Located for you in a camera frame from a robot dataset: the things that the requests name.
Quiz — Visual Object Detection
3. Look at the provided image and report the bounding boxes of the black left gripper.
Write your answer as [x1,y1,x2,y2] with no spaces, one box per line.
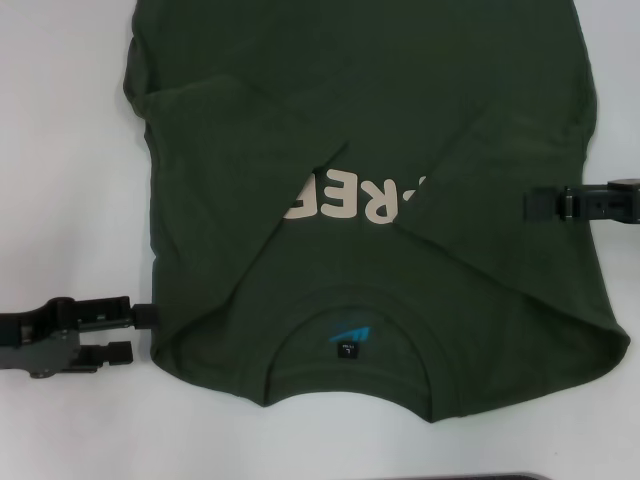
[0,294,164,380]

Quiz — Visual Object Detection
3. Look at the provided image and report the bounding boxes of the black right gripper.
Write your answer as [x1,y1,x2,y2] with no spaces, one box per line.
[522,178,640,225]

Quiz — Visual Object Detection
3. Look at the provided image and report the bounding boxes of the dark green FREE! t-shirt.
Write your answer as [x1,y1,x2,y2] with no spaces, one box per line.
[122,0,631,425]

